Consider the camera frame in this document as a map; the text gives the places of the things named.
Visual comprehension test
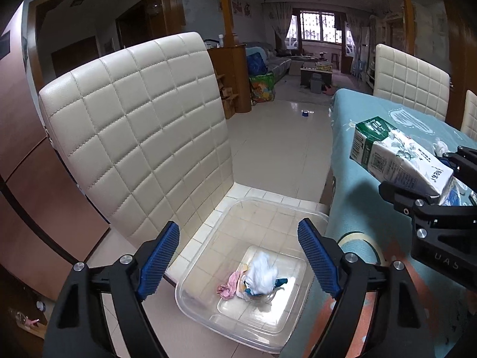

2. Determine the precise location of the wooden partition cabinet left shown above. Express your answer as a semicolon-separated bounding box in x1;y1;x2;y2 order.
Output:
209;0;251;119

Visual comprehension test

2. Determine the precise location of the white tissue in bin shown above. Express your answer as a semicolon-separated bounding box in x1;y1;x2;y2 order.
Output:
245;251;278;279

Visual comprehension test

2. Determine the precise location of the white green milk carton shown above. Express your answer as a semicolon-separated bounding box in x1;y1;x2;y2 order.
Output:
350;116;453;200

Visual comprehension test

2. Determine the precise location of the cream chair far right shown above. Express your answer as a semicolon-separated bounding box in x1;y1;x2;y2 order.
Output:
461;90;477;141

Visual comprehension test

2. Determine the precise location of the colourful shopping bag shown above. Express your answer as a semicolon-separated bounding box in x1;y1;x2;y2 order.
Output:
249;72;276;105

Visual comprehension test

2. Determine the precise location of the cream chair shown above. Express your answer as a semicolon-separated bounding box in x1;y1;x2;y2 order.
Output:
461;90;477;141
374;44;450;121
39;33;325;287

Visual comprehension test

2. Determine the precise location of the blue foil snack wrapper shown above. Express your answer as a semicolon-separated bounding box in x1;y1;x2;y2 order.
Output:
235;276;288;299

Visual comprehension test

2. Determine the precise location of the teal printed tablecloth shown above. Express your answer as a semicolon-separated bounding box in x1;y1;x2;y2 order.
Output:
290;88;477;358

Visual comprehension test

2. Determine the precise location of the cream chair left side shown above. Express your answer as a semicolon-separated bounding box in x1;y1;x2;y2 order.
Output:
39;33;325;287

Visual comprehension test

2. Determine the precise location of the grey sofa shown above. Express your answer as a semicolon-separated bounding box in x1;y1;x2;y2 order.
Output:
245;42;292;82

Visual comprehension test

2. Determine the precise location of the clear plastic bin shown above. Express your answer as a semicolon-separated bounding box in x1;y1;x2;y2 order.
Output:
175;197;328;355

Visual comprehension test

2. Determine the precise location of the coffee table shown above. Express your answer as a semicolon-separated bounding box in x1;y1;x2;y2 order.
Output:
300;61;332;94

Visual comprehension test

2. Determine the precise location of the cream chair far middle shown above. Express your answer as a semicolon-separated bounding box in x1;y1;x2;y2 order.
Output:
374;44;450;121

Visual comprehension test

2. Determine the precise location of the white crumpled tissue bag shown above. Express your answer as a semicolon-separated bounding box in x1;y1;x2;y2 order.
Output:
433;138;449;158

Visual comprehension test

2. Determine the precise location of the window with grille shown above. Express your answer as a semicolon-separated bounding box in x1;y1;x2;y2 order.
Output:
285;10;343;49

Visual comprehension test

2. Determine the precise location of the wooden door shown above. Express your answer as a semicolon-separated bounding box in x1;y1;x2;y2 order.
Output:
444;0;476;129

